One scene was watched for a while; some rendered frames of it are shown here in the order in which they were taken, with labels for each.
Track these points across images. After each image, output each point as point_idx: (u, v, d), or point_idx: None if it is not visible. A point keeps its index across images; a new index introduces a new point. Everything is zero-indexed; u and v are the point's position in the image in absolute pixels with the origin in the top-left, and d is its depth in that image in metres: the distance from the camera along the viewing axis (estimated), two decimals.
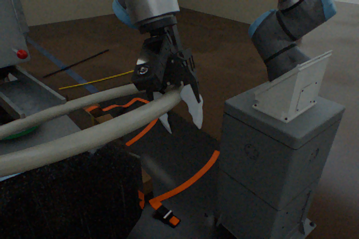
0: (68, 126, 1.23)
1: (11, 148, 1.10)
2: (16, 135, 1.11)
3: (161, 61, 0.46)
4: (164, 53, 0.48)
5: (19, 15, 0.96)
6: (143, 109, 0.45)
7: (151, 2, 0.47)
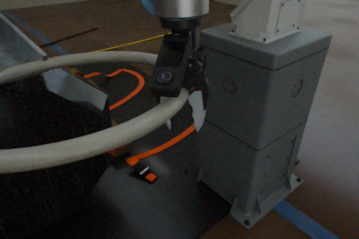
0: None
1: None
2: None
3: (182, 69, 0.44)
4: (186, 58, 0.46)
5: None
6: (157, 113, 0.43)
7: (185, 2, 0.42)
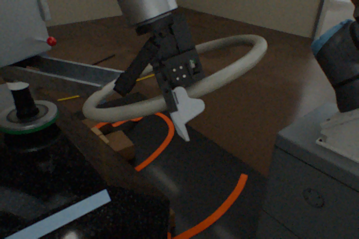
0: (84, 170, 0.95)
1: (10, 206, 0.83)
2: (57, 116, 1.17)
3: (127, 74, 0.50)
4: (138, 64, 0.49)
5: (43, 4, 0.98)
6: (262, 44, 0.63)
7: (123, 14, 0.46)
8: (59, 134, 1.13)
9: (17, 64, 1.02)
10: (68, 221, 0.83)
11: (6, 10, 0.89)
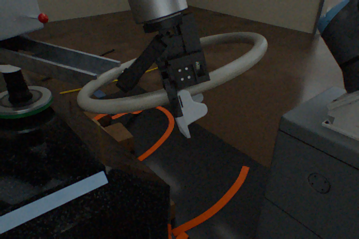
0: (80, 152, 0.91)
1: (2, 187, 0.79)
2: None
3: (132, 71, 0.49)
4: (143, 62, 0.48)
5: None
6: (263, 43, 0.62)
7: (131, 10, 0.45)
8: (55, 118, 1.09)
9: (9, 46, 0.99)
10: (63, 202, 0.79)
11: None
